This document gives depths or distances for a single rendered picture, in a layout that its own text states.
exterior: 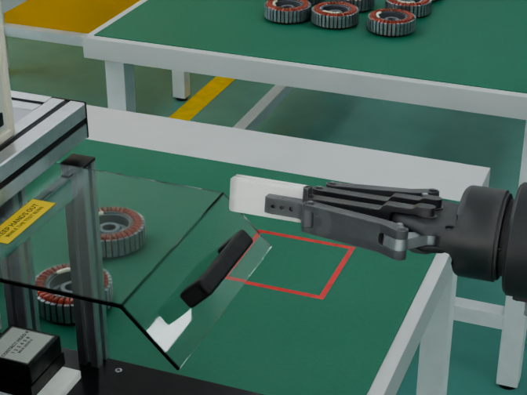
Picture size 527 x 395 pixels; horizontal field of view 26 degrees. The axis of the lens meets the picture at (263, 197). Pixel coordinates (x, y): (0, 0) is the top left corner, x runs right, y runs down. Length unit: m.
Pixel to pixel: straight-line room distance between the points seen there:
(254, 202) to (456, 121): 3.17
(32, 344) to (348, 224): 0.47
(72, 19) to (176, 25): 2.30
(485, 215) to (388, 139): 3.06
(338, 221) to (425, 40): 1.75
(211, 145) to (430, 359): 0.57
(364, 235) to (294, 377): 0.59
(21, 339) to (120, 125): 0.99
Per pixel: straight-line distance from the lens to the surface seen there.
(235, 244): 1.14
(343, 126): 4.04
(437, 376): 2.20
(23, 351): 1.26
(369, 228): 0.91
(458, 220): 0.91
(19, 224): 1.20
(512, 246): 0.89
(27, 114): 1.33
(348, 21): 2.70
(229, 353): 1.52
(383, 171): 2.01
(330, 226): 0.92
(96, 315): 1.44
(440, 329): 2.14
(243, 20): 2.76
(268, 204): 0.96
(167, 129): 2.17
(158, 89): 4.37
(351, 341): 1.55
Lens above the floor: 1.63
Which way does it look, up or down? 27 degrees down
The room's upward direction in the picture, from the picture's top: straight up
